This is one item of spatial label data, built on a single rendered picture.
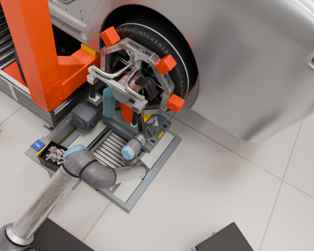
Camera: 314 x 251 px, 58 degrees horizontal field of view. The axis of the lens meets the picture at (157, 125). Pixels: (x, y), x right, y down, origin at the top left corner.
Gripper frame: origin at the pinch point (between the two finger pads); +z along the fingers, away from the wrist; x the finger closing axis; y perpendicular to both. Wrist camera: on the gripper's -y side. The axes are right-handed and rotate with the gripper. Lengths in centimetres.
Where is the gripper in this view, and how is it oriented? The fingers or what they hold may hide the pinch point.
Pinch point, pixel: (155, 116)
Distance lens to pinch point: 200.3
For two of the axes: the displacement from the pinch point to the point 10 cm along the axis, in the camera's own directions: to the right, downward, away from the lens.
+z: 5.4, -6.5, 5.4
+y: 4.7, 7.6, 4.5
